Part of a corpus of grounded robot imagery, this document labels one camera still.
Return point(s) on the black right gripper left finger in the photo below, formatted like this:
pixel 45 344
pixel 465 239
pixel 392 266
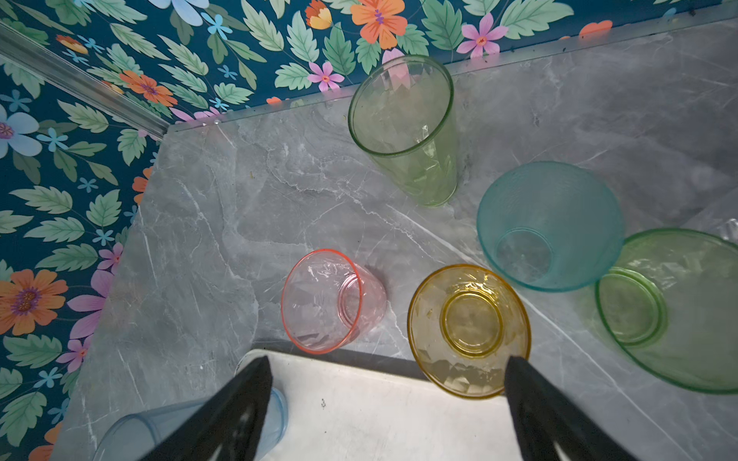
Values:
pixel 229 425

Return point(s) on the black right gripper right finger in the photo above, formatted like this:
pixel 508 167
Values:
pixel 548 425

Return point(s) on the blue translucent tall cup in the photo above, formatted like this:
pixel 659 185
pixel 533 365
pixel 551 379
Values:
pixel 135 435

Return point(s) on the beige rectangular tray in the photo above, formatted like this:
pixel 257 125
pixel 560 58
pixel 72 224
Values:
pixel 340 412

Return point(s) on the pink translucent short cup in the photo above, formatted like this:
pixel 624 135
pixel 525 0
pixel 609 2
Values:
pixel 328 301

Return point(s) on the teal translucent short cup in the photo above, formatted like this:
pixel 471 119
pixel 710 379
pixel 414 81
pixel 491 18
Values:
pixel 550 227

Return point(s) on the green translucent tall cup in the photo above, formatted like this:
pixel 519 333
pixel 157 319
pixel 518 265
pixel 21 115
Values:
pixel 403 117

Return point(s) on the yellow translucent short cup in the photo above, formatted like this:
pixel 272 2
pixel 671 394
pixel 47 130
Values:
pixel 464 323

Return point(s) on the light green short cup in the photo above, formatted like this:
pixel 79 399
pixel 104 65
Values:
pixel 670 304

